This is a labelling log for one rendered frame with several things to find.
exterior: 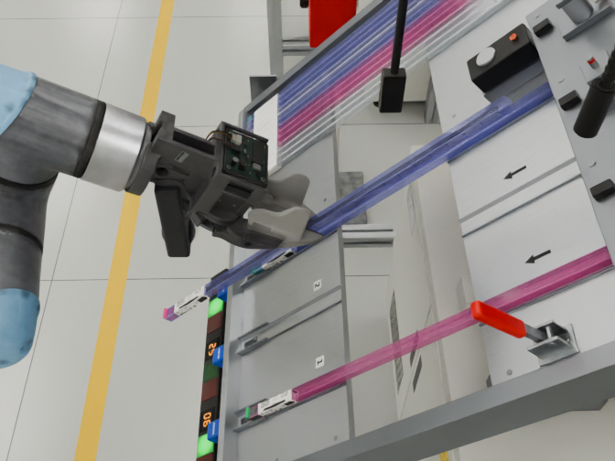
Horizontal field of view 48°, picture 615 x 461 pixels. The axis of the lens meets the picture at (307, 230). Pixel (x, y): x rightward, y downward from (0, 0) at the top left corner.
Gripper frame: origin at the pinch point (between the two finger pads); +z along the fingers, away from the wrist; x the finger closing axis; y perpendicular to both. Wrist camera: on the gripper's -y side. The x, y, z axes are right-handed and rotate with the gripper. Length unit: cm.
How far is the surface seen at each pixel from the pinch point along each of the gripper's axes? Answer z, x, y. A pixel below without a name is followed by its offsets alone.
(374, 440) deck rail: 10.1, -20.2, -4.4
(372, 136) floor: 70, 114, -73
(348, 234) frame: 42, 50, -52
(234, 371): 4.5, -4.1, -27.2
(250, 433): 6.0, -13.1, -25.0
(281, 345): 7.4, -2.9, -19.5
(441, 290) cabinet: 37.7, 15.2, -20.0
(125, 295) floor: 8, 55, -109
